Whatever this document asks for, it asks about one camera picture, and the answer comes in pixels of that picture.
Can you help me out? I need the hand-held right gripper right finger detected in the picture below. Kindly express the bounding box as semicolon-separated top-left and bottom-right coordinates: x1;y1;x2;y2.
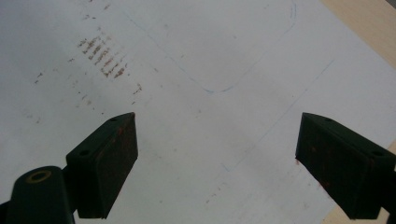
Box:
294;112;396;220

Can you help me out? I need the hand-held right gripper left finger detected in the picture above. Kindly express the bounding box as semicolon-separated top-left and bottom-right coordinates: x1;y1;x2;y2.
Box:
65;112;139;220

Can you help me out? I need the white table mat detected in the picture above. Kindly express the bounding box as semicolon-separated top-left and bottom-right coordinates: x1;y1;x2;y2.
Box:
0;0;396;224

